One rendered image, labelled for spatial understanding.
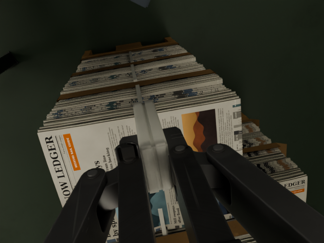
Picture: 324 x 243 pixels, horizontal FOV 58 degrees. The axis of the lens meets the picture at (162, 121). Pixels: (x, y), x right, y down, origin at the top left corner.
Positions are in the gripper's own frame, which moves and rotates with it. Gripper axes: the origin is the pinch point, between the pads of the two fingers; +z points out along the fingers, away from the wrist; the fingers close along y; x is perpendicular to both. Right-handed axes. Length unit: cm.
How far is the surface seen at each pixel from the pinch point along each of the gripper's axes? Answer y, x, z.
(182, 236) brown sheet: 3.7, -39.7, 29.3
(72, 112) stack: -13.6, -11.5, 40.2
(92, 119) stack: -9.0, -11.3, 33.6
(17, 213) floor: -73, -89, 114
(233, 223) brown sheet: 15, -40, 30
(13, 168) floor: -66, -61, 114
